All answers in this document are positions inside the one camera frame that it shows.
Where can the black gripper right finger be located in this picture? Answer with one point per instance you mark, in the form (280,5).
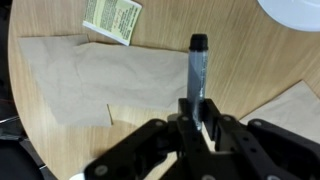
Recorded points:
(271,152)

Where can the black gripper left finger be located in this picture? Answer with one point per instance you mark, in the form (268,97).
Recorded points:
(137,155)

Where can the black marker pen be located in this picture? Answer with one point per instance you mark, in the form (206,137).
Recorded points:
(197,64)

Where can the brown paper napkin right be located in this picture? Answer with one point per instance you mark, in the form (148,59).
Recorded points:
(296,109)

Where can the brown paper napkin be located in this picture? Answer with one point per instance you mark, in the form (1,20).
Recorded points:
(296,109)
(80,80)

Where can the brown paper napkin left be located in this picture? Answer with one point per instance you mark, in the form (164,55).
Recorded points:
(80,80)

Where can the white round plate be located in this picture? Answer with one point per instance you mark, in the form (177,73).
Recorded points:
(301,15)

